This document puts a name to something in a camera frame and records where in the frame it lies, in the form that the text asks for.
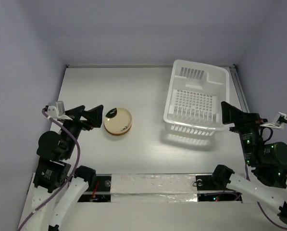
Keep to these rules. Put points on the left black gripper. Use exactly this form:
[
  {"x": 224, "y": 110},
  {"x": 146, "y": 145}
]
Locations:
[{"x": 94, "y": 116}]

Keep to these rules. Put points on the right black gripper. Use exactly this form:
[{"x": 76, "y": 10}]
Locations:
[{"x": 245, "y": 120}]

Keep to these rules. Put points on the orange plate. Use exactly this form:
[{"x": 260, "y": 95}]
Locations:
[{"x": 118, "y": 133}]

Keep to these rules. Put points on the beige plate with black spot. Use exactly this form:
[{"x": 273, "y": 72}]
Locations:
[{"x": 118, "y": 120}]

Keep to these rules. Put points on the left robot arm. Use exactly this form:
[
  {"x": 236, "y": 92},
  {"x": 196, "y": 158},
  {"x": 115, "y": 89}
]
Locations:
[{"x": 59, "y": 180}]

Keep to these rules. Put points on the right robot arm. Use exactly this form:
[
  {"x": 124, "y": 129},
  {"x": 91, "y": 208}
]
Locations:
[{"x": 268, "y": 162}]

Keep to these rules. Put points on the white plastic dish rack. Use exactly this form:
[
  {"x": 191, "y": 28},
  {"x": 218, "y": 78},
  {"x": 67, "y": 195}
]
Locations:
[{"x": 195, "y": 94}]

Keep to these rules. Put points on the silver foil-covered bar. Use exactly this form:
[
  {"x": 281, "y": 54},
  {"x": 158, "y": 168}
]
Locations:
[{"x": 153, "y": 188}]

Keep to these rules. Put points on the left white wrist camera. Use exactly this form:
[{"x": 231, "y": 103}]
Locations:
[{"x": 56, "y": 109}]

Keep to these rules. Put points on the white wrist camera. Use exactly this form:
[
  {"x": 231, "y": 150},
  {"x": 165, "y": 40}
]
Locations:
[
  {"x": 56, "y": 109},
  {"x": 278, "y": 122}
]

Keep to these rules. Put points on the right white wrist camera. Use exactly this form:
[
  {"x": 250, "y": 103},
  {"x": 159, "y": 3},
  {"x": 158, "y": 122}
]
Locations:
[{"x": 278, "y": 122}]

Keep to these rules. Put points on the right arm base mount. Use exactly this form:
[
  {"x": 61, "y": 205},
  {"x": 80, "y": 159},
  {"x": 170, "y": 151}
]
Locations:
[{"x": 208, "y": 191}]

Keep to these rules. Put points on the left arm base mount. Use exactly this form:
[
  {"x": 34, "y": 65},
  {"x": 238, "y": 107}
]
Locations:
[{"x": 99, "y": 186}]

